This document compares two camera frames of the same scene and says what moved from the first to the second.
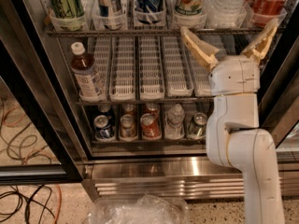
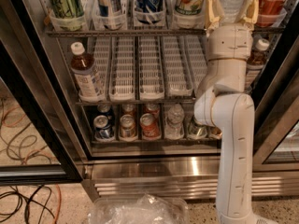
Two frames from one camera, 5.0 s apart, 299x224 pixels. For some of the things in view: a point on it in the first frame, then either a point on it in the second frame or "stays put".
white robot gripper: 234,76 to 230,41
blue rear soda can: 105,109 stays put
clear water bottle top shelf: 226,6 stays put
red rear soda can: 151,109 stays put
